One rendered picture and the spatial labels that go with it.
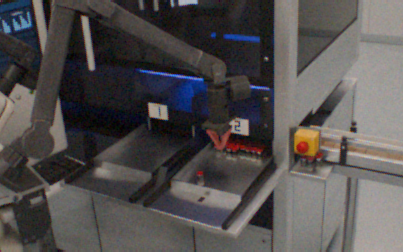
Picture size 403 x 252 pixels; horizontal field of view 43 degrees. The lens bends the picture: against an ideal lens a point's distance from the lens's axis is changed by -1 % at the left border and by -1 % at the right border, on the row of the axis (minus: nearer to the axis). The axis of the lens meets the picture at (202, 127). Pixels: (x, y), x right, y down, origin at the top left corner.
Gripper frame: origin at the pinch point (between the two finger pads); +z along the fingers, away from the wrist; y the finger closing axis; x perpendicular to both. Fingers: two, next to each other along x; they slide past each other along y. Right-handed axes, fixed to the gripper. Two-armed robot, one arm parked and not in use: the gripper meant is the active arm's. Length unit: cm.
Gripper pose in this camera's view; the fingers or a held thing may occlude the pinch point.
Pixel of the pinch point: (220, 147)
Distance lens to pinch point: 157.6
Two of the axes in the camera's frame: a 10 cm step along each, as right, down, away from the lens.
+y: 4.9, -4.1, 7.7
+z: 0.7, 9.0, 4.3
